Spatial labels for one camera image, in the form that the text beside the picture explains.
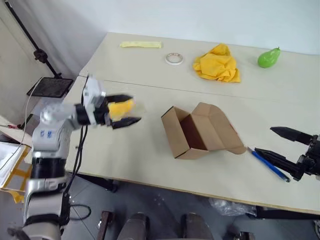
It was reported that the small yellow object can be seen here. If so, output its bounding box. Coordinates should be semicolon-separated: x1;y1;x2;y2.
107;97;146;122

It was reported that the green pear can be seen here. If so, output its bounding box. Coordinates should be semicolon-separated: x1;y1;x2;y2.
257;46;282;69

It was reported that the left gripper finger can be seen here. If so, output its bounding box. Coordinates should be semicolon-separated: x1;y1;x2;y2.
110;116;143;130
105;93;134;104

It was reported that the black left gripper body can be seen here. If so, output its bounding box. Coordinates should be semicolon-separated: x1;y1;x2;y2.
94;98;114;129

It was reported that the black tripod stand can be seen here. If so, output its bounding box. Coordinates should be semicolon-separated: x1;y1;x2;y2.
3;0;63;131

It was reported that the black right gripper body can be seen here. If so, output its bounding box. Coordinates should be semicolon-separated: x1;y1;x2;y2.
296;134;320;176

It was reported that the blue pen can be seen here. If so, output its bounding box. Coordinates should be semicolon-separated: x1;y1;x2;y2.
247;146;291;183

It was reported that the clear plastic bag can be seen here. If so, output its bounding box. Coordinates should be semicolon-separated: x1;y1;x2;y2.
208;197;258;217

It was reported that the white tape roll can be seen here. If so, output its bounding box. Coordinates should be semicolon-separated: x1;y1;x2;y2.
164;52;185;67

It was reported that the yellow crumpled cloth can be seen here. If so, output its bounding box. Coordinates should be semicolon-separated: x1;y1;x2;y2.
192;43;241;84

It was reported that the pale yellow flat strip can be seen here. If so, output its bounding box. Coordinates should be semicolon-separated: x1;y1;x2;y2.
119;40;164;50

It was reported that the thin white cable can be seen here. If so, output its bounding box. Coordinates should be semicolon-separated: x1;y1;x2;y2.
0;77;43;173

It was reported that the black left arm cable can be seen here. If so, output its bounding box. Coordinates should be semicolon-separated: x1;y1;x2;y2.
63;123;92;222

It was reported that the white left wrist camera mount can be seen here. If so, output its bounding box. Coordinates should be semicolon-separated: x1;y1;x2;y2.
81;74;106;126

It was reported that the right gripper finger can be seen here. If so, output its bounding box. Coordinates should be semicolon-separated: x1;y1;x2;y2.
254;147;305;182
270;126;313;145

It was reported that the brown cardboard box red sticker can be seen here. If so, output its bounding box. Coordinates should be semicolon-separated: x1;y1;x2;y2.
160;101;248;161

